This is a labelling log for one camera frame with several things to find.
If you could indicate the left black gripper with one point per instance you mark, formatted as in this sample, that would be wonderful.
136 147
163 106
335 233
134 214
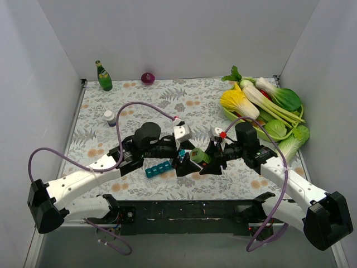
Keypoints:
178 156

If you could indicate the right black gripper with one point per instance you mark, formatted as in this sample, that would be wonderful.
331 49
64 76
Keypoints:
215 152

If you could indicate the green pill bottle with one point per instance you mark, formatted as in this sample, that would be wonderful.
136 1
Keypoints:
198 156

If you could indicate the teal weekly pill organizer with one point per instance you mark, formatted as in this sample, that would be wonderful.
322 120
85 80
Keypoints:
162 167

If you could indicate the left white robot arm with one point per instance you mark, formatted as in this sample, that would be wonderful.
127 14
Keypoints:
52 203

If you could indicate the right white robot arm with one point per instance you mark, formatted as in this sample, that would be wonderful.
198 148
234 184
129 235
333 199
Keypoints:
323 217

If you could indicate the floral tablecloth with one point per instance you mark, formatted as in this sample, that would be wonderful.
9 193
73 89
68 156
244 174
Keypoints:
197 102

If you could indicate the green plastic tray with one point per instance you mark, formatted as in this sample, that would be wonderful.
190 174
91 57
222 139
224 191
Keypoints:
263 118

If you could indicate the yellow napa cabbage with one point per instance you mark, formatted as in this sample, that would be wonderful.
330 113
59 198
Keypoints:
234 100

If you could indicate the green round cabbage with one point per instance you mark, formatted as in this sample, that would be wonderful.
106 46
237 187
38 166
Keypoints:
275 128

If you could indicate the green lettuce head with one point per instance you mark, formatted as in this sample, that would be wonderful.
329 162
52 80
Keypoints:
294 142

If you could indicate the red pepper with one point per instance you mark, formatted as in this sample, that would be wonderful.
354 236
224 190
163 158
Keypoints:
265 94

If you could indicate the green long beans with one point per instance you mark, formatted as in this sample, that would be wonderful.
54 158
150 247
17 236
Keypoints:
289 119

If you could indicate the green leafy herb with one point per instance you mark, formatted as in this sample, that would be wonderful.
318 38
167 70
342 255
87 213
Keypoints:
234 76

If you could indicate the white pill bottle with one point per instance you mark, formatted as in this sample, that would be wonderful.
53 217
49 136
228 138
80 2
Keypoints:
110 118

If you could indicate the red onion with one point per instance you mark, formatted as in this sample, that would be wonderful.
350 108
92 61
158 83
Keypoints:
147 78

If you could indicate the bok choy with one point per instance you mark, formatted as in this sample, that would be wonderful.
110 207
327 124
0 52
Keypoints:
282 97

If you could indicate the green glass bottle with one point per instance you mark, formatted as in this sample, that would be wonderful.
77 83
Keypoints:
104 78

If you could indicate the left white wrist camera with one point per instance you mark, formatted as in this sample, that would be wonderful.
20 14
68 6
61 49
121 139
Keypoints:
182 133

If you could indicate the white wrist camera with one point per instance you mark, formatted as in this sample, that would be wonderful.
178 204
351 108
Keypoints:
217 134
182 133

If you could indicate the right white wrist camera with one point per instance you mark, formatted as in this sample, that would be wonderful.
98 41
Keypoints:
217 134

